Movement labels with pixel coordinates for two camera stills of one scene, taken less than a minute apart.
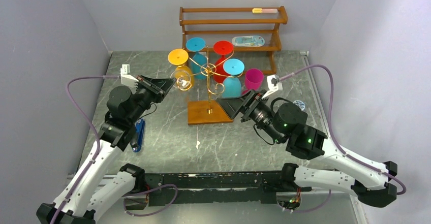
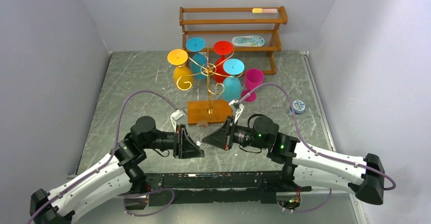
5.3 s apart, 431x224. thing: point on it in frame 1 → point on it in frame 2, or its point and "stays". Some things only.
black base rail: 176,189 stays
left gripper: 156,87 → 187,148
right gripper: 248,104 → 229,133
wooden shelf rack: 249,29 stays
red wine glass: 222,48 stays
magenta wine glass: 253,80 stays
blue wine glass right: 232,86 stays
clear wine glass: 183,81 → 197,133
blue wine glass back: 198,61 stays
